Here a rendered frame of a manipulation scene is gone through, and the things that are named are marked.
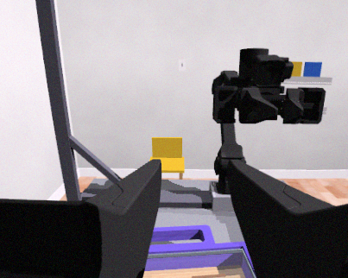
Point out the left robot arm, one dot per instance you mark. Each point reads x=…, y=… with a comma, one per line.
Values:
x=266, y=71

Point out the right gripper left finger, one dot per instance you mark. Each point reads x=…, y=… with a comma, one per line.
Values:
x=109, y=238

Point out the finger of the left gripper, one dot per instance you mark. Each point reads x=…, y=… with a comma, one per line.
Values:
x=293, y=102
x=253, y=108

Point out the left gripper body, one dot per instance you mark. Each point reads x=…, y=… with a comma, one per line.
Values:
x=224, y=103

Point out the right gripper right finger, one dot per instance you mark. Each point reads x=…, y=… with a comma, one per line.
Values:
x=288, y=233

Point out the purple wooden maze board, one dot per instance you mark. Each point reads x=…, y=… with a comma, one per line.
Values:
x=196, y=260

